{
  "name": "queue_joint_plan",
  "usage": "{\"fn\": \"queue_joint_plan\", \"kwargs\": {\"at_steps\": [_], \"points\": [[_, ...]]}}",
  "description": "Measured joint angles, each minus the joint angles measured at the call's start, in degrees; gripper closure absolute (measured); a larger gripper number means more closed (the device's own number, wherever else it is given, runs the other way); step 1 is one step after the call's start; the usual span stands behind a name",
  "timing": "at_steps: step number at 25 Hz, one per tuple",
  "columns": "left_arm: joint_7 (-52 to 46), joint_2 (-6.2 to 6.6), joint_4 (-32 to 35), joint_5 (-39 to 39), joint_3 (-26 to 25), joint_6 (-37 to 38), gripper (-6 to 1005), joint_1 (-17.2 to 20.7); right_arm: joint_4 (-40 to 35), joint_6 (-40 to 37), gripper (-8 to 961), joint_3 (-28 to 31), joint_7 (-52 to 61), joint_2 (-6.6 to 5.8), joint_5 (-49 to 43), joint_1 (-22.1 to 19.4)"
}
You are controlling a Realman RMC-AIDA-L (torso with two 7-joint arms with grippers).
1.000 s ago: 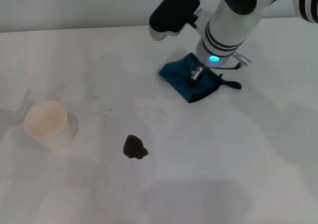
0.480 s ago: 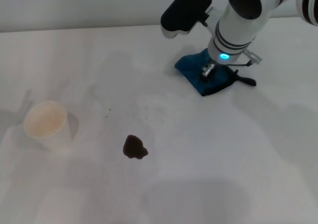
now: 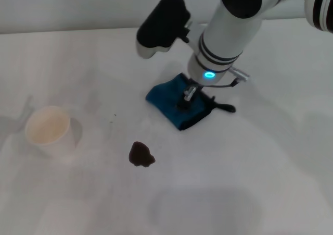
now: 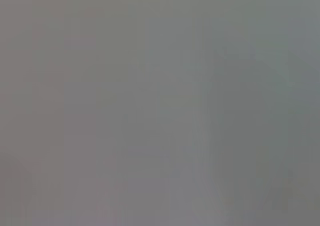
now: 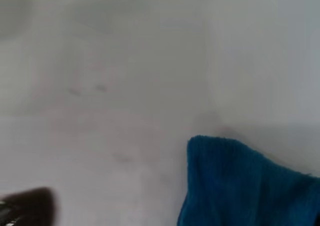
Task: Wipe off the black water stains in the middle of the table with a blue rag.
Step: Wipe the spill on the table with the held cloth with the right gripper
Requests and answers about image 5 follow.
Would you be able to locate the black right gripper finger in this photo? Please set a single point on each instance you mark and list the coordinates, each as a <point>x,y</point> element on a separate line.
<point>27,206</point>

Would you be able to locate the blue rag with black trim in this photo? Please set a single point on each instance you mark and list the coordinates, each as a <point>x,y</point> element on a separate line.
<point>245,183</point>

